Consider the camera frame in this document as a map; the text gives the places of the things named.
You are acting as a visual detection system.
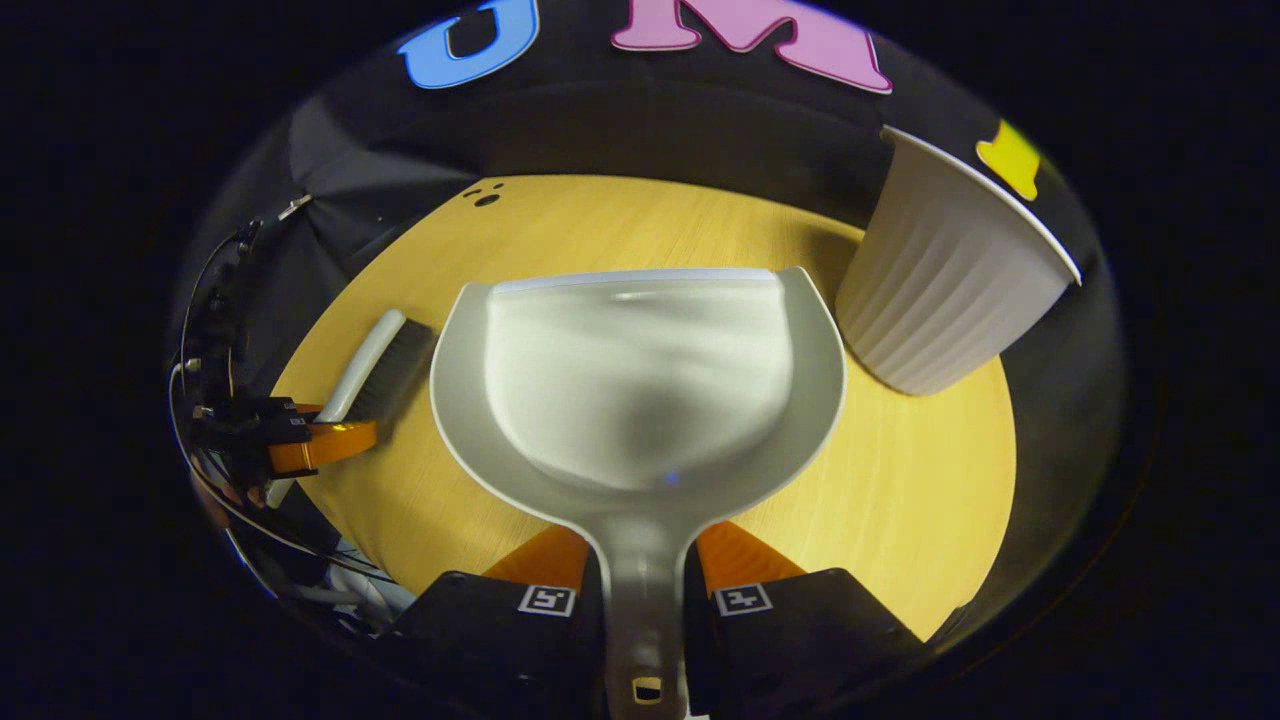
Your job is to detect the wooden desktop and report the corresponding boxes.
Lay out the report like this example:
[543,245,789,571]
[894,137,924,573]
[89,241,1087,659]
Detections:
[270,175,1019,643]

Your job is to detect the grey dustpan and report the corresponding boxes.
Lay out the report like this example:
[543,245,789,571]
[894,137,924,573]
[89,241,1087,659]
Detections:
[430,266,849,720]

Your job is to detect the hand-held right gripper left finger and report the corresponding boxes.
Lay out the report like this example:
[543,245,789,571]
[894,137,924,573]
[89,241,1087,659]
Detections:
[390,525,606,720]

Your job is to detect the small white broom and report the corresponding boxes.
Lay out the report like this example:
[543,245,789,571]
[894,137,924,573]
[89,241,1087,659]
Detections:
[265,309,438,509]

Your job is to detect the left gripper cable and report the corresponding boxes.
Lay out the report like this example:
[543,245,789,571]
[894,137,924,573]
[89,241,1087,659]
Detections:
[168,225,401,581]

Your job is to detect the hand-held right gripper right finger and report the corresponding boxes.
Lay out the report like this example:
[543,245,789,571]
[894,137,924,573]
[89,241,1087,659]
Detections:
[685,520,926,720]

